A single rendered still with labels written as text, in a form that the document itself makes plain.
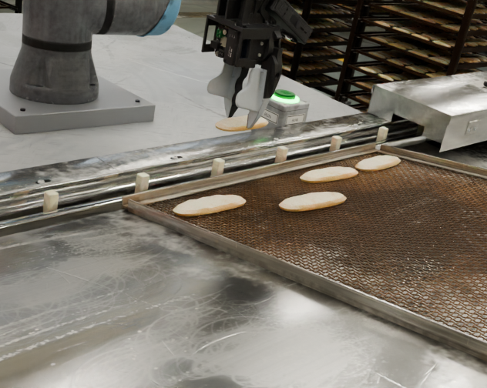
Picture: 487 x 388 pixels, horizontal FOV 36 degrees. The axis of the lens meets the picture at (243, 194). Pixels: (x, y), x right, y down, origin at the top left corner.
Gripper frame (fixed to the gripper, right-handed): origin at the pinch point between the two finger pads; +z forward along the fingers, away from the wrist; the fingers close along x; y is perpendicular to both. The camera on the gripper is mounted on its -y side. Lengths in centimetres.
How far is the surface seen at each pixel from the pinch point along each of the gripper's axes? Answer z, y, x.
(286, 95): 3.3, -23.1, -11.7
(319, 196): 1.4, 8.9, 22.5
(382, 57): 42, -228, -125
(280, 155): 7.9, -9.7, 0.4
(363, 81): 58, -231, -135
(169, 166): 7.9, 10.5, -2.9
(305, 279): -0.5, 28.5, 36.8
